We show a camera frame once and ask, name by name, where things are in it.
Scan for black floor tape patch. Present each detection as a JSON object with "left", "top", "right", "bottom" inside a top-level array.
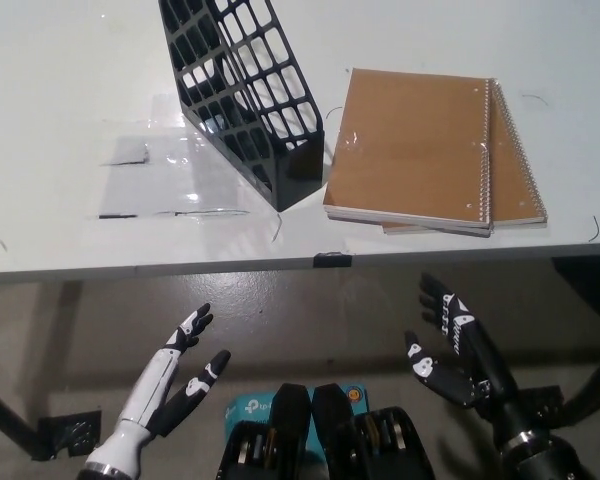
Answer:
[
  {"left": 499, "top": 387, "right": 566, "bottom": 431},
  {"left": 29, "top": 410, "right": 104, "bottom": 461}
]

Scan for clear plastic film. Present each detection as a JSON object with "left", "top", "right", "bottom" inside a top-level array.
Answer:
[{"left": 87, "top": 94, "right": 254, "bottom": 221}]

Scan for brown spiral notebook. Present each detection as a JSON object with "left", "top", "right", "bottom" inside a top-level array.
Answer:
[
  {"left": 382, "top": 82, "right": 550, "bottom": 239},
  {"left": 322, "top": 67, "right": 496, "bottom": 235}
]

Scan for black lattice book holder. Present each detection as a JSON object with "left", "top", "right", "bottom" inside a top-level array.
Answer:
[{"left": 158, "top": 0, "right": 326, "bottom": 213}]

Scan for black robot body blocks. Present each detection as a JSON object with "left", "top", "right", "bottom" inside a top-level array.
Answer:
[{"left": 214, "top": 383, "right": 436, "bottom": 480}]

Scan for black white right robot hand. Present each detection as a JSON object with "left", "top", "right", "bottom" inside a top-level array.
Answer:
[{"left": 403, "top": 272, "right": 519, "bottom": 431}]

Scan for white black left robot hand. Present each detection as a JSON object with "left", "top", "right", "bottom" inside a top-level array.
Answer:
[{"left": 117, "top": 303, "right": 231, "bottom": 441}]

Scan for black table edge clip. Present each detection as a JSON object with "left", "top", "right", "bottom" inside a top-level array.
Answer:
[{"left": 313, "top": 252, "right": 354, "bottom": 269}]

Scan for teal router box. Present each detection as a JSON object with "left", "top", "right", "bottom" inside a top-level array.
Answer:
[{"left": 223, "top": 383, "right": 369, "bottom": 444}]

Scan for black table leg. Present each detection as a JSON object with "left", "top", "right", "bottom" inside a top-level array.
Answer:
[
  {"left": 549, "top": 257, "right": 600, "bottom": 429},
  {"left": 0, "top": 382, "right": 36, "bottom": 451}
]

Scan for grey paper patch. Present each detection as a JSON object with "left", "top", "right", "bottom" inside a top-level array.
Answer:
[{"left": 102, "top": 137, "right": 151, "bottom": 167}]

